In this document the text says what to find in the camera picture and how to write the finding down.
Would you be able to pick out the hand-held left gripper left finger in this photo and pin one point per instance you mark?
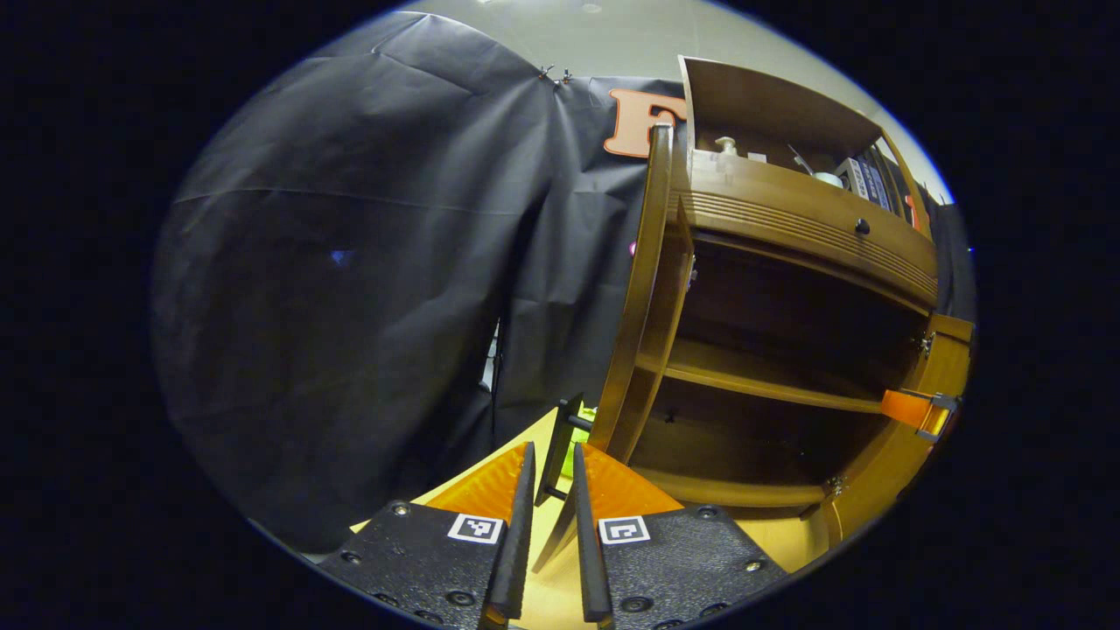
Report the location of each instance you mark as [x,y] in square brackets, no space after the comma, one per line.
[516,542]

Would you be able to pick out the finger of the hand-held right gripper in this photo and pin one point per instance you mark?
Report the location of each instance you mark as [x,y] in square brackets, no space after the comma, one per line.
[906,409]

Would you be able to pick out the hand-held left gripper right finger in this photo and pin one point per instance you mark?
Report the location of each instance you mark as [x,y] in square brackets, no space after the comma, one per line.
[591,551]

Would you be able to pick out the wooden shoe cabinet door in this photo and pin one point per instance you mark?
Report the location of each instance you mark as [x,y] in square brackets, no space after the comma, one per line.
[927,394]
[643,306]

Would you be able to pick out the wooden double-door shoe cabinet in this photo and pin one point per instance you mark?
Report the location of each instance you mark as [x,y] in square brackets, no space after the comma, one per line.
[787,227]

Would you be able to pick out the wooden inner cabinet shelf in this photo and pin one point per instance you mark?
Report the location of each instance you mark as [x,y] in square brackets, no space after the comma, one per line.
[744,376]

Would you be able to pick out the wooden cabinet drawer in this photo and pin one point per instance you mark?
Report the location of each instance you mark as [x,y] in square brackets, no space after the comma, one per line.
[787,219]

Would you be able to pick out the light blue book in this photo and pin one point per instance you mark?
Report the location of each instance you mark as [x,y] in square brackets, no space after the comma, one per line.
[884,194]

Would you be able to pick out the white pump bottle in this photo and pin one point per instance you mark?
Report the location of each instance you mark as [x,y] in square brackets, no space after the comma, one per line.
[726,147]

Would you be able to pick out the black backdrop cloth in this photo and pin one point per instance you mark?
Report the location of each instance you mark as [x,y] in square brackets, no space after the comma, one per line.
[350,262]

